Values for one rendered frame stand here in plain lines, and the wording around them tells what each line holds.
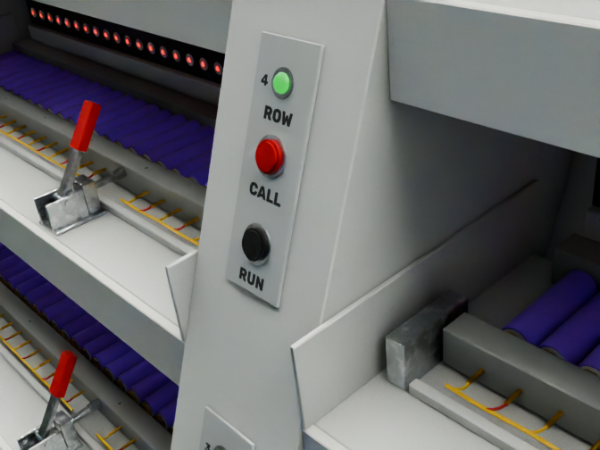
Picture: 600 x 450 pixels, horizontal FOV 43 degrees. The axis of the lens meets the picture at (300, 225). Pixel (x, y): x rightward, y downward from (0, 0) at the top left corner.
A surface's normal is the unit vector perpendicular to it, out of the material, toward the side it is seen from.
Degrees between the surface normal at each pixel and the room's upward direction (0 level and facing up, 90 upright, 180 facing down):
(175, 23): 111
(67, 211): 90
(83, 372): 21
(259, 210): 90
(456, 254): 90
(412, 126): 90
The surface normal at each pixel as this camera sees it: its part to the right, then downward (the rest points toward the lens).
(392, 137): 0.68, 0.32
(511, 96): -0.73, 0.41
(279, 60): -0.72, 0.08
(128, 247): -0.10, -0.85
